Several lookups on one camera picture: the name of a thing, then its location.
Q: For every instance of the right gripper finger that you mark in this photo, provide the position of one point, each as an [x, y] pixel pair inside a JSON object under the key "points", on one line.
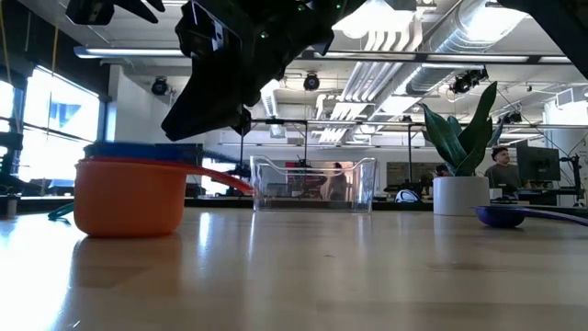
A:
{"points": [[202, 106], [244, 125]]}

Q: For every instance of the large red-orange measuring cup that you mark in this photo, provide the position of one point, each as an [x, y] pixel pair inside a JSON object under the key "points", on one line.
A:
{"points": [[128, 202]]}

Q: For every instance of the purple measuring spoon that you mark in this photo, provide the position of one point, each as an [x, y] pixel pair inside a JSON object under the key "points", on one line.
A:
{"points": [[500, 217]]}

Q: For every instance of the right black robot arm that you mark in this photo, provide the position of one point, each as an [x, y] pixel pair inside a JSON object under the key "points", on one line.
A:
{"points": [[565, 23]]}

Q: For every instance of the clear plastic basket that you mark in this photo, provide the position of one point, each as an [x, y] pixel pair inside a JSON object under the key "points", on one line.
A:
{"points": [[266, 197]]}

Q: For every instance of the long LED light bar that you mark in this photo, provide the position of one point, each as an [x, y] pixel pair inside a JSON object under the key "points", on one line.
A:
{"points": [[138, 52]]}

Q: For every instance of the round black ceiling spotlight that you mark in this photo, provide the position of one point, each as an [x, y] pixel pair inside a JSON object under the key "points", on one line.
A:
{"points": [[311, 82], [159, 86]]}

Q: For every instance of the person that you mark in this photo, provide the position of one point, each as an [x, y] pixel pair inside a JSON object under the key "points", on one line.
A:
{"points": [[442, 171], [337, 184], [503, 174]]}

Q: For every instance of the dark background machine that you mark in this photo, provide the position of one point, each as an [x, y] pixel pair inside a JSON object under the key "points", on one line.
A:
{"points": [[9, 151]]}

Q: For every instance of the white and black ball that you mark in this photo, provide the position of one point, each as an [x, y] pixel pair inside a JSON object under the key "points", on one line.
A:
{"points": [[406, 197]]}

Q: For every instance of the black ceiling spotlight cluster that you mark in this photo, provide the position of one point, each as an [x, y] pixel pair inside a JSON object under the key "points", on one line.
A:
{"points": [[466, 82]]}

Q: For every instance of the green snake plant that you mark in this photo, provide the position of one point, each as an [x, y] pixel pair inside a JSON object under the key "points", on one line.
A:
{"points": [[468, 138]]}

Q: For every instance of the white plant pot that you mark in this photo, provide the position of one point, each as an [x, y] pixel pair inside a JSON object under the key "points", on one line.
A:
{"points": [[461, 197]]}

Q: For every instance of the black background desk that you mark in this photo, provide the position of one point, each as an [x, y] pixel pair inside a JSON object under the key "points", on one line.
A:
{"points": [[542, 195]]}

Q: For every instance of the black background station frame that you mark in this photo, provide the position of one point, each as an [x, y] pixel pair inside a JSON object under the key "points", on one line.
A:
{"points": [[285, 121]]}

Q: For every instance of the black aluminium table frame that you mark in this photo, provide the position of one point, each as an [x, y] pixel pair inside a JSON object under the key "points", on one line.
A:
{"points": [[220, 202]]}

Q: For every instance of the silver ventilation duct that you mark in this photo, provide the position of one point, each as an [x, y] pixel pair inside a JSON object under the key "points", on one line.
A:
{"points": [[459, 32]]}

